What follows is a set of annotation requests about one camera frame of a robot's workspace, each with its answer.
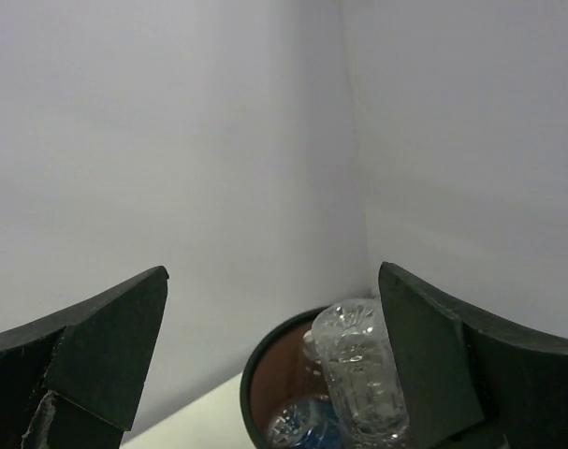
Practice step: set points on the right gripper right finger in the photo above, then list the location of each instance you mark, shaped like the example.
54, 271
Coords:
470, 378

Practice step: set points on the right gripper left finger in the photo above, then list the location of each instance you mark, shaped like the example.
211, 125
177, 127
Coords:
74, 378

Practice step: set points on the clear bottle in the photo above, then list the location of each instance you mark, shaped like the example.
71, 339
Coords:
353, 347

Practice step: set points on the blue label bottle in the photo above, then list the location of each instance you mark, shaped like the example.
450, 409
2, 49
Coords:
305, 422

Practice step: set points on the brown plastic waste bin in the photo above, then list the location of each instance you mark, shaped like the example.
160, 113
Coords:
275, 374

